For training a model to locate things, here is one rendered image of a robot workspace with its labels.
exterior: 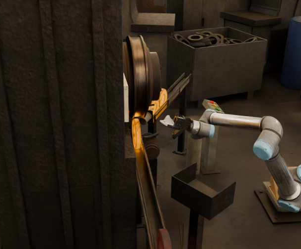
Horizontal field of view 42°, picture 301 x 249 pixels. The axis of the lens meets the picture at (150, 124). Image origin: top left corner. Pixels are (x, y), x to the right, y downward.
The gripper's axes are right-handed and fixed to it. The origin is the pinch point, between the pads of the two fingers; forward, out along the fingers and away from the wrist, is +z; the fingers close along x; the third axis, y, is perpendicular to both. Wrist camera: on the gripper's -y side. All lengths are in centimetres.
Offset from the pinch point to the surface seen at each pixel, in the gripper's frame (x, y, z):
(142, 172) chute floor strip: 39.8, -16.8, 13.2
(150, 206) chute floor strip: 67, -20, 12
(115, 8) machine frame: 63, 68, 56
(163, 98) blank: -50, 0, -11
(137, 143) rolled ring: 22.3, -7.7, 17.0
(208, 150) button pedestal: -52, -35, -65
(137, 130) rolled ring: 20.6, -0.6, 19.0
